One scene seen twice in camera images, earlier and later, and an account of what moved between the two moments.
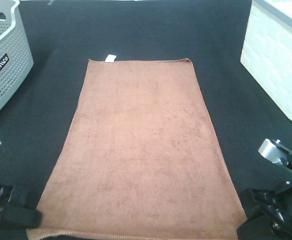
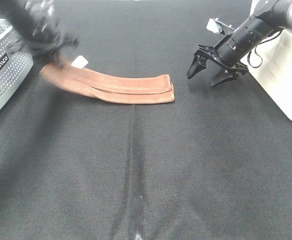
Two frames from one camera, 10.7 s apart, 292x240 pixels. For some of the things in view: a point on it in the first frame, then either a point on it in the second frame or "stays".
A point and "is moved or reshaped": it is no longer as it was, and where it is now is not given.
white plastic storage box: x=274 y=51 stays
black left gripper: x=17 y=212 -> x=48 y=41
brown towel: x=140 y=160 is moved or reshaped
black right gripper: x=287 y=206 -> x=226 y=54
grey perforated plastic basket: x=8 y=58 stays
